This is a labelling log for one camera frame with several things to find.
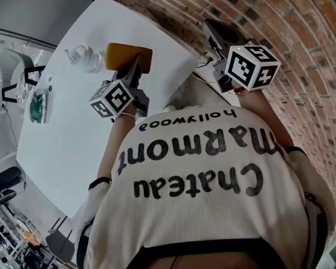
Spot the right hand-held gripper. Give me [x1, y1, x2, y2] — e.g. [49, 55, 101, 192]
[203, 19, 281, 94]

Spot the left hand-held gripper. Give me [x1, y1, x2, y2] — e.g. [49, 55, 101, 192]
[88, 55, 150, 119]

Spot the yellow sponge block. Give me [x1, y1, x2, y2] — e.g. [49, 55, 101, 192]
[105, 42, 153, 75]

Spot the person's right forearm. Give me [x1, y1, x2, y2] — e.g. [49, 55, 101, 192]
[237, 90, 295, 151]

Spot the person's left forearm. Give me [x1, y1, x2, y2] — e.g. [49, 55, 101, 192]
[96, 112, 138, 184]

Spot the white desk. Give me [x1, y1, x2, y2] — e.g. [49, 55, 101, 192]
[15, 0, 199, 218]

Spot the pale grey armchair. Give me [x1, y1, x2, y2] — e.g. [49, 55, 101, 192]
[0, 48, 34, 106]

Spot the white printed shirt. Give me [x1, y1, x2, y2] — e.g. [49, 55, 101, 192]
[75, 105, 336, 269]

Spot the white shelf rack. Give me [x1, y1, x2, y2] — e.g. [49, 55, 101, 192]
[0, 214, 44, 269]

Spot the thin black cable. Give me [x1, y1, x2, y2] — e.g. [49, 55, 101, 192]
[197, 56, 222, 66]

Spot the yellow cable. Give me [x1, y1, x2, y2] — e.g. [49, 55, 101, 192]
[193, 71, 216, 85]

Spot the black frame patterned chair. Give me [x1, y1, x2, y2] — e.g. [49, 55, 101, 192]
[1, 64, 47, 110]

